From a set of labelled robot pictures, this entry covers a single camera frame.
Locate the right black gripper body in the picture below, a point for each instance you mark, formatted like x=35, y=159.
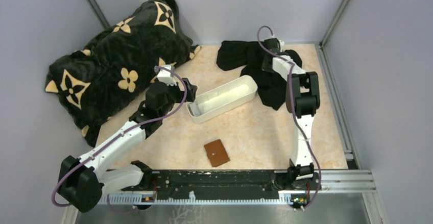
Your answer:
x=267, y=68

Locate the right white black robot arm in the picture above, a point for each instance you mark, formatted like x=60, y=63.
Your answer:
x=302, y=102

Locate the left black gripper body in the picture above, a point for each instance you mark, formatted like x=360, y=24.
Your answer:
x=189, y=97

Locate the white slotted cable duct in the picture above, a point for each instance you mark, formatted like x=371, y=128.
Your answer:
x=142, y=199

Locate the black cloth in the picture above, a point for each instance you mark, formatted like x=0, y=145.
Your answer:
x=249, y=55

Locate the black floral plush pillow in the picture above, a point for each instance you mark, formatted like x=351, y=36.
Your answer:
x=117, y=65

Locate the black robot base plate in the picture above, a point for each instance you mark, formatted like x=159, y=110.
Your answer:
x=223, y=185

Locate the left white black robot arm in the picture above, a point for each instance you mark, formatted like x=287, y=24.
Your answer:
x=84, y=180

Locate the brown leather card holder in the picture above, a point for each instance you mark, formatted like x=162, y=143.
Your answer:
x=216, y=153

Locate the aluminium frame rail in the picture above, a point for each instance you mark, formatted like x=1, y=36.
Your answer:
x=355, y=179

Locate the white oblong plastic tray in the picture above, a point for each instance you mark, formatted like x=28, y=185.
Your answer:
x=222, y=99

